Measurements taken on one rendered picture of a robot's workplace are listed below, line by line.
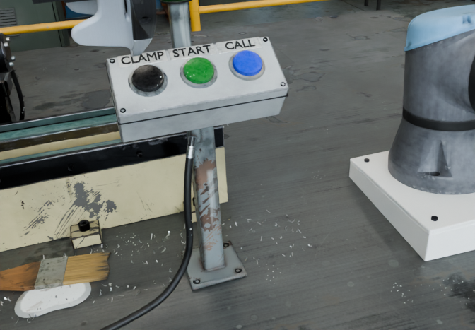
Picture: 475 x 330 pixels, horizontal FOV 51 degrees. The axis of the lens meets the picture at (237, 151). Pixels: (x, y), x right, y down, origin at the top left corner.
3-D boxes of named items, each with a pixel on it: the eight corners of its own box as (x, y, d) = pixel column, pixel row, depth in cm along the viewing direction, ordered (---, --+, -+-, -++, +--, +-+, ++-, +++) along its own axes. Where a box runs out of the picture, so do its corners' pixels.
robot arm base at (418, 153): (452, 138, 81) (457, 80, 77) (524, 179, 68) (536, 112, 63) (369, 157, 78) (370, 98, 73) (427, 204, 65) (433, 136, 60)
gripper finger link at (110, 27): (78, 59, 42) (56, -28, 34) (148, 50, 43) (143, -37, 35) (83, 88, 41) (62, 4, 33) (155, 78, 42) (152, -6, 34)
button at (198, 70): (186, 93, 48) (187, 82, 47) (179, 69, 50) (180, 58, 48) (216, 88, 49) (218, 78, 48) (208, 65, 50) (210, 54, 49)
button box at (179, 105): (121, 144, 49) (116, 116, 45) (109, 87, 52) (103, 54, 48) (280, 115, 53) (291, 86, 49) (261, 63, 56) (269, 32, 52)
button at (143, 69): (136, 102, 47) (134, 90, 46) (130, 76, 48) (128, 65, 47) (167, 97, 48) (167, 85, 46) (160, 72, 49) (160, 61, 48)
